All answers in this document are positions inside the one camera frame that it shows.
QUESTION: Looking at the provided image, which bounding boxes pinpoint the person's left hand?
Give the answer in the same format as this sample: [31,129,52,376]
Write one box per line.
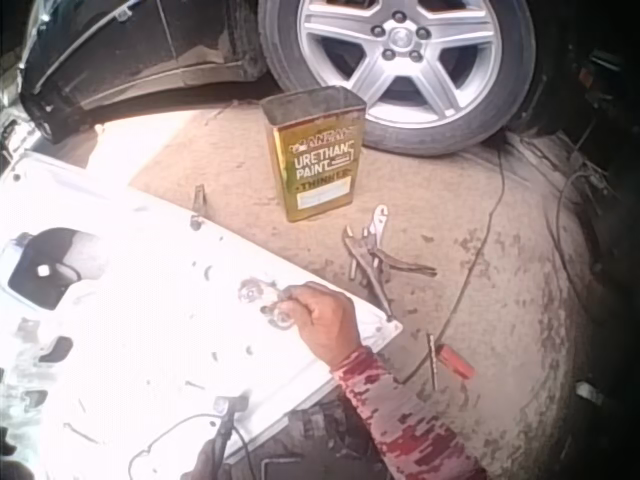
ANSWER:
[191,437,227,480]

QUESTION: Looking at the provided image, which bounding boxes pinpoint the black car body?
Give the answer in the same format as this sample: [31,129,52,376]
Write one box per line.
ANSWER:
[18,0,274,147]

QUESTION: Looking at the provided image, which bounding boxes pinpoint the black wire loop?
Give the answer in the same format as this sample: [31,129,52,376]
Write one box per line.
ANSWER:
[126,411,262,480]

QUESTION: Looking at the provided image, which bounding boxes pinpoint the dark-handled pliers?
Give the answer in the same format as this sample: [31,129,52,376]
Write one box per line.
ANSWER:
[368,245,438,279]

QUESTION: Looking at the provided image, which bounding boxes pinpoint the red-handled screwdriver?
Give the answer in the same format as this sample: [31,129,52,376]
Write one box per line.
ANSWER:
[433,341,477,381]

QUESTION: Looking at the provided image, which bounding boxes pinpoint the silver alloy car wheel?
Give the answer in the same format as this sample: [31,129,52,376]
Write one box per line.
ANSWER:
[258,0,553,159]

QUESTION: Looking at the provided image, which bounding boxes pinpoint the black ratchet tool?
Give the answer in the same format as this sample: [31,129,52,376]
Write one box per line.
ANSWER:
[211,394,249,480]

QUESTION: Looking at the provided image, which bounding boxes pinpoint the metal drill bit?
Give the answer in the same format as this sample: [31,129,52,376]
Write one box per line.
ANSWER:
[426,331,440,392]

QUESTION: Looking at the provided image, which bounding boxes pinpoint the gold rectangular tin can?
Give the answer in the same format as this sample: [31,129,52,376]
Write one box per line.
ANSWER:
[258,85,369,225]

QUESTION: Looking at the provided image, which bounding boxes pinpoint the small grey metal piece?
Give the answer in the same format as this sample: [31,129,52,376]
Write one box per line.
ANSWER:
[573,380,608,407]

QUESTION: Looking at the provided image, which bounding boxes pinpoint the white car door panel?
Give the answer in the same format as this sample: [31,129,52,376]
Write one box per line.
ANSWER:
[0,147,404,480]

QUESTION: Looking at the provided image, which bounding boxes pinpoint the silver adjustable wrench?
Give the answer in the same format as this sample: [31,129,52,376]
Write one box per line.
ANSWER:
[368,203,392,247]

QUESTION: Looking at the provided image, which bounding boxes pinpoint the person's right hand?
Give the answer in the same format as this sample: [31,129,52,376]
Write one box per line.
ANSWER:
[286,283,365,370]

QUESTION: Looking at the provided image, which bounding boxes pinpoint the rusty locking pliers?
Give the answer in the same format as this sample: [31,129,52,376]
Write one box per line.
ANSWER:
[341,224,396,322]

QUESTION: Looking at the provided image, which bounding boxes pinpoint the thin black cable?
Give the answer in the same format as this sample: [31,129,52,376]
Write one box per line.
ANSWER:
[397,142,507,386]

